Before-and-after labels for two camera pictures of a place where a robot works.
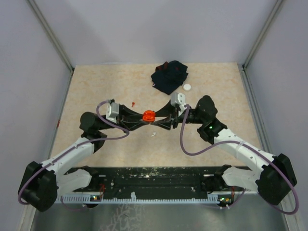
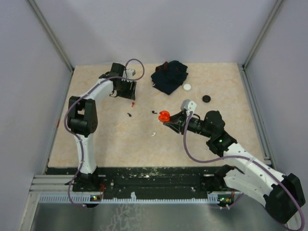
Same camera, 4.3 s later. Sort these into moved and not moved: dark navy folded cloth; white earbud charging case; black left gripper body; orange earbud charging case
Moved: black left gripper body; orange earbud charging case
Not moved: white earbud charging case; dark navy folded cloth
